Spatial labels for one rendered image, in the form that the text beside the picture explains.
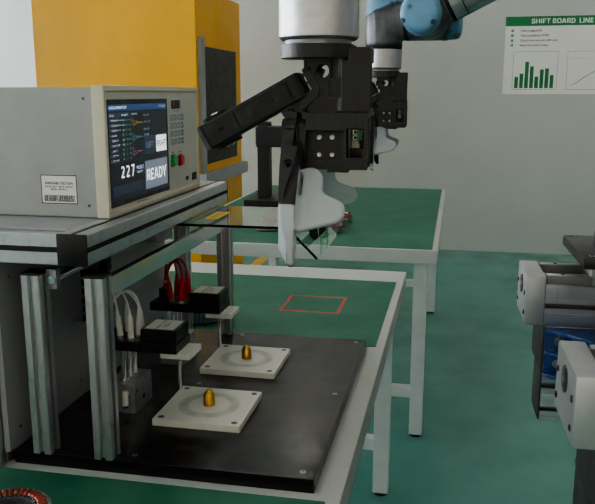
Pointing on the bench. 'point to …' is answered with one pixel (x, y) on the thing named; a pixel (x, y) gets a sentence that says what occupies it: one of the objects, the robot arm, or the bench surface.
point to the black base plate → (217, 458)
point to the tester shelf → (78, 231)
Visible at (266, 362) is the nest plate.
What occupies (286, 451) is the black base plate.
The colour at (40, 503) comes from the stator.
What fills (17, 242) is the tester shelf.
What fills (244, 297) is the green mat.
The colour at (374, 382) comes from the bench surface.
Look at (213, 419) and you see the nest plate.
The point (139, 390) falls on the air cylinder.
